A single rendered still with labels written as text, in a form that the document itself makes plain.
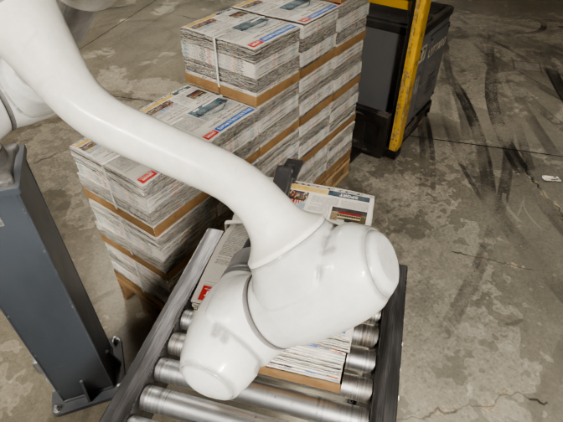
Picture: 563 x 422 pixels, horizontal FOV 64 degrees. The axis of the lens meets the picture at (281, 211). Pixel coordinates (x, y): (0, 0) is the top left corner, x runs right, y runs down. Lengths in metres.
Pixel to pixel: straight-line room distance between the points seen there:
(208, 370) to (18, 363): 1.70
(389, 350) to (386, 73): 2.12
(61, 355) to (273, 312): 1.32
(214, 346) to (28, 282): 1.00
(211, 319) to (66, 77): 0.33
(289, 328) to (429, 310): 1.70
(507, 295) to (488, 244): 0.33
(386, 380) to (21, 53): 0.84
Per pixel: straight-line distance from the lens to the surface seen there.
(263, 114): 1.80
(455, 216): 2.67
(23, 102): 1.22
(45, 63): 0.62
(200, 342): 0.55
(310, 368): 0.93
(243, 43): 1.71
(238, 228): 0.93
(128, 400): 1.01
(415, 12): 2.58
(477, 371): 2.06
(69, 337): 1.69
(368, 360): 1.02
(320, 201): 0.99
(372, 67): 2.94
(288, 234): 0.47
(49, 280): 1.48
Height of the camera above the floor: 1.67
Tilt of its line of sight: 41 degrees down
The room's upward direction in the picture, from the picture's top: straight up
